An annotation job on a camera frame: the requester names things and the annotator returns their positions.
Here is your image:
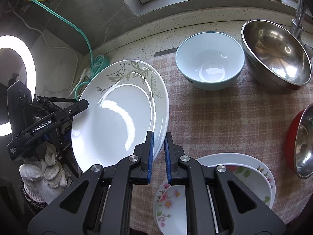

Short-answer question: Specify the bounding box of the chrome kitchen faucet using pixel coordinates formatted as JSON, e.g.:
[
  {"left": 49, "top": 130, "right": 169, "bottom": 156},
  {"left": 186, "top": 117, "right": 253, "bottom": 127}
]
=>
[{"left": 289, "top": 0, "right": 313, "bottom": 54}]

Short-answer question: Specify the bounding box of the light blue ceramic bowl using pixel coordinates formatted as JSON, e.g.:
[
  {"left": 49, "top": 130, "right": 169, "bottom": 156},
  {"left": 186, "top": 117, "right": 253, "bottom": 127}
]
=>
[{"left": 175, "top": 31, "right": 245, "bottom": 91}]

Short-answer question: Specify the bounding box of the floral white plate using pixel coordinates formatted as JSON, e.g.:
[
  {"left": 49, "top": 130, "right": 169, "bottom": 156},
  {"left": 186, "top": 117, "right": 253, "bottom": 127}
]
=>
[
  {"left": 153, "top": 179, "right": 187, "bottom": 235},
  {"left": 198, "top": 153, "right": 276, "bottom": 209}
]

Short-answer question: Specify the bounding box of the pink plaid cloth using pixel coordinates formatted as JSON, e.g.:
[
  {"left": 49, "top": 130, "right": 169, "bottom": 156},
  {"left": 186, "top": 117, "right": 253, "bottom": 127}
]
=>
[{"left": 129, "top": 53, "right": 313, "bottom": 235}]

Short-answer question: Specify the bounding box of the red steel small bowl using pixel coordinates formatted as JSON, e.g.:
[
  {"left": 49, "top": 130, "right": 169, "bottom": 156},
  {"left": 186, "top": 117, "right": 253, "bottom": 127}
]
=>
[{"left": 284, "top": 104, "right": 312, "bottom": 179}]

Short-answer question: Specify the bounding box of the white ring light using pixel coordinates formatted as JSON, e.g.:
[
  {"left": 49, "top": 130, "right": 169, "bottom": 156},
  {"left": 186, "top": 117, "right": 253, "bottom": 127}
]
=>
[{"left": 1, "top": 35, "right": 36, "bottom": 136}]

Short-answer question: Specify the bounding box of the white leaf pattern plate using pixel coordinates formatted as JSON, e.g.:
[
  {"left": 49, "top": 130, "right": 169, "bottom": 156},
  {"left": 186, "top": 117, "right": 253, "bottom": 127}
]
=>
[{"left": 71, "top": 60, "right": 169, "bottom": 172}]

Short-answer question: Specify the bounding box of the large stainless steel bowl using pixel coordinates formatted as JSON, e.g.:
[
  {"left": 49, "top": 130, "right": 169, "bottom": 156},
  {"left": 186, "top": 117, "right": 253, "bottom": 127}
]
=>
[{"left": 241, "top": 20, "right": 312, "bottom": 93}]

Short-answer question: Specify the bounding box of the white gloved left hand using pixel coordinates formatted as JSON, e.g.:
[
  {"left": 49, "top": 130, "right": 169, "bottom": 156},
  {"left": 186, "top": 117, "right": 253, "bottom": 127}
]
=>
[{"left": 19, "top": 143, "right": 68, "bottom": 204}]

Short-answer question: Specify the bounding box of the teal hose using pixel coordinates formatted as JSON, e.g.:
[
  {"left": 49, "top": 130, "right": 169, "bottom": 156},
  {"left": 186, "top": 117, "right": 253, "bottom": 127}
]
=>
[{"left": 19, "top": 0, "right": 111, "bottom": 101}]

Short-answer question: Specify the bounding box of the white power cable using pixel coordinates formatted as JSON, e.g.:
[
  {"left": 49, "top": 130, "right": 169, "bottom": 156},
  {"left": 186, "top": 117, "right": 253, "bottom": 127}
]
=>
[{"left": 12, "top": 9, "right": 91, "bottom": 96}]

